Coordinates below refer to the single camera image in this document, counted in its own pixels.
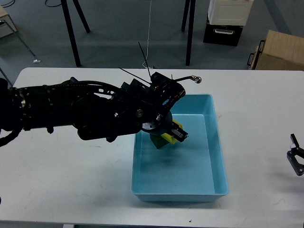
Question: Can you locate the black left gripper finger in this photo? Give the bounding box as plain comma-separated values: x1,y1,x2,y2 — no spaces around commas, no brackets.
170,124,188,142

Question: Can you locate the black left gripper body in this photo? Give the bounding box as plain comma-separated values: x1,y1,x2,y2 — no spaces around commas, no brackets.
142,111,173,135

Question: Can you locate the yellow wooden block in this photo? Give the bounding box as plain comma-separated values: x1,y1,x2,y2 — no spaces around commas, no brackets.
161,120,183,144

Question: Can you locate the green wooden block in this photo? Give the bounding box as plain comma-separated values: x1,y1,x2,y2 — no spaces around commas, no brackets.
150,134,169,149

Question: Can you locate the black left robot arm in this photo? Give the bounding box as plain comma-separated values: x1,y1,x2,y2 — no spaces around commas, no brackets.
0,72,188,145

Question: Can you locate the black storage box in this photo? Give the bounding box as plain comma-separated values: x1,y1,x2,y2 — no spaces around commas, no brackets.
203,20,243,47

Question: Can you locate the blue plastic bin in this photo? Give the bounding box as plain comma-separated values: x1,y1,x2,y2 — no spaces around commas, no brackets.
131,94,229,202

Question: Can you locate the black zip tie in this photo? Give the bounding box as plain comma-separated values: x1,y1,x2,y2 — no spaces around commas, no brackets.
138,41,151,78

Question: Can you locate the wooden cabinet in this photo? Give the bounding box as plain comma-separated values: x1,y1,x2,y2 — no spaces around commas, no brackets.
247,30,304,71

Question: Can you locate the black table leg left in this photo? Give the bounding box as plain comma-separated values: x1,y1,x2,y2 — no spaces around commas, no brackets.
60,0,91,67

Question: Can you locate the black table leg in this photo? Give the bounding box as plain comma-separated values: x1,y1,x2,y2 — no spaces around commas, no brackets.
60,0,91,67
181,0,196,66

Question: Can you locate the black table leg right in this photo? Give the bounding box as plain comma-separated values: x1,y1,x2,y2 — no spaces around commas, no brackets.
181,0,196,66

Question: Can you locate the light wooden furniture left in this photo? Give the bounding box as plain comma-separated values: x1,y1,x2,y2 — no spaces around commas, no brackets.
0,6,36,57

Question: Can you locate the white hanging cable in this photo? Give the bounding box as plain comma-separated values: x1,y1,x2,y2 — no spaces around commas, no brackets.
142,0,155,70

